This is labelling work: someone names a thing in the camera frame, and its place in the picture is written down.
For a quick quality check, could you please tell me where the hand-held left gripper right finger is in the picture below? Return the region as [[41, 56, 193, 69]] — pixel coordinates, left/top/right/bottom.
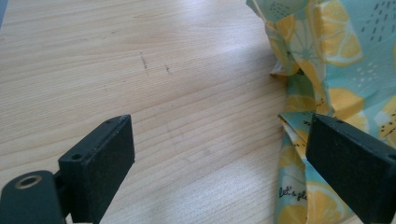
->
[[305, 113, 396, 224]]

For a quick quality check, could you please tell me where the lemon print teal cloth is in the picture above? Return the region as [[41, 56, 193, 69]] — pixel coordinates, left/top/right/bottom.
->
[[246, 0, 396, 224]]

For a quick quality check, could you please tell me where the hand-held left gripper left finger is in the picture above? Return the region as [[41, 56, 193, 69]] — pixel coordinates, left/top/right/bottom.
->
[[58, 114, 136, 224]]

